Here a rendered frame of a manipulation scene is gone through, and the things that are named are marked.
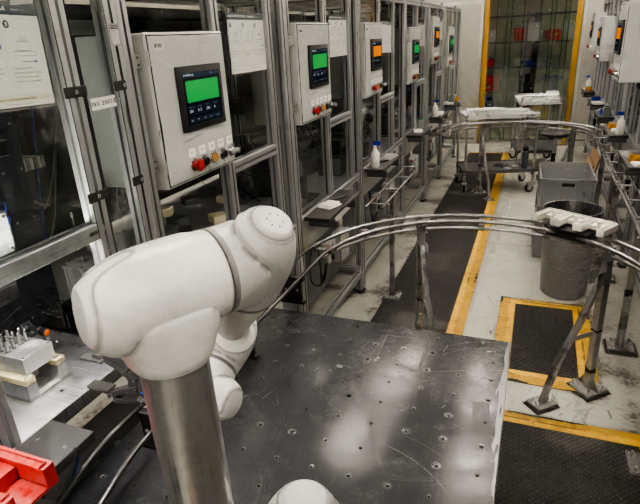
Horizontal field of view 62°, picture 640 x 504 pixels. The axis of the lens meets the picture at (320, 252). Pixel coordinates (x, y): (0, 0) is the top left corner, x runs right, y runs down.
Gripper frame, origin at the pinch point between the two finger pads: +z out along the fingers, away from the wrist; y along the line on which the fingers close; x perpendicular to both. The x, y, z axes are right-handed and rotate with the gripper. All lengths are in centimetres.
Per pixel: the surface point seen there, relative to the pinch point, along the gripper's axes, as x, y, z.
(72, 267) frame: -24.6, 15.7, 27.7
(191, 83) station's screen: -65, 65, 4
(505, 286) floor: -289, -100, -90
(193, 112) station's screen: -64, 56, 4
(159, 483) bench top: 0.9, -32.2, -14.1
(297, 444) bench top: -24, -32, -44
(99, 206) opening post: -21.4, 37.1, 8.4
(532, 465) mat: -110, -99, -111
